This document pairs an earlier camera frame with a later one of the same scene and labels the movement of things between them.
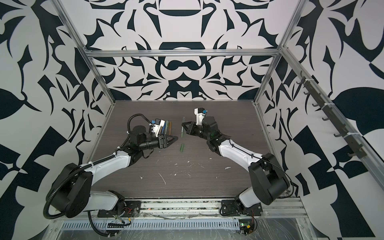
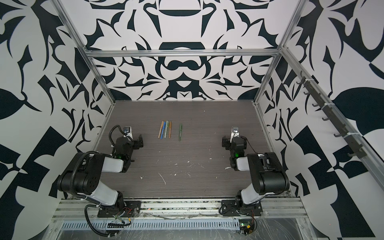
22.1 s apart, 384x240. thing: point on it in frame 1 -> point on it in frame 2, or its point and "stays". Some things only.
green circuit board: x=246 y=226 stays
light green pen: x=166 y=126 stays
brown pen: x=170 y=127 stays
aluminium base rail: x=186 y=209 stays
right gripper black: x=191 y=130 -> x=226 y=141
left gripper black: x=171 y=141 -> x=137 y=145
